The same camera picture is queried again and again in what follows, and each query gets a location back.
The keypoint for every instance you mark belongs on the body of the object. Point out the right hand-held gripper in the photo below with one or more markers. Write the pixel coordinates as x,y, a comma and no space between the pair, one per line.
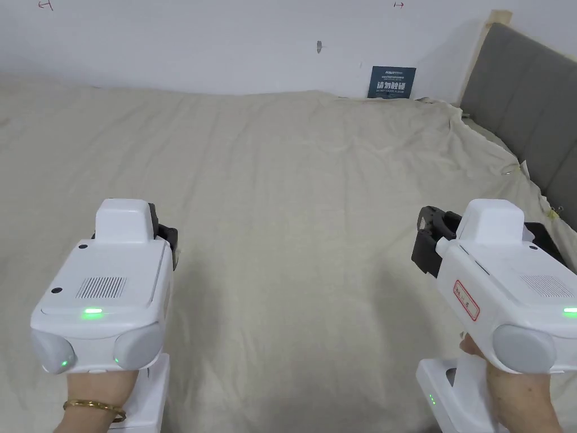
505,288

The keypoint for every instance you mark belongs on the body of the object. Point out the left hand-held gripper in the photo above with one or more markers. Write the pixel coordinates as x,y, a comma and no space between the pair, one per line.
112,279

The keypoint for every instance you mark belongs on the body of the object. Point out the person's left hand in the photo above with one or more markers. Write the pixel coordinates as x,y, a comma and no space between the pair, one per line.
101,385

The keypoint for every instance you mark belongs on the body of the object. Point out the person's right hand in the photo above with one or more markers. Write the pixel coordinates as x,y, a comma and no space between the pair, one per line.
525,401

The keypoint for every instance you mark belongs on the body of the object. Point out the bed with beige sheet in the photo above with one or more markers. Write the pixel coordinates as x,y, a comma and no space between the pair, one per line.
279,180

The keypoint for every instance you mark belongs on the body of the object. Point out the grey padded headboard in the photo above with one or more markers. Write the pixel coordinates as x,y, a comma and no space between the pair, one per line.
532,90

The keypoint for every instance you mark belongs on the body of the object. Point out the dark blue sign card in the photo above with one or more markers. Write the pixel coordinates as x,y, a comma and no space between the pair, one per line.
393,82

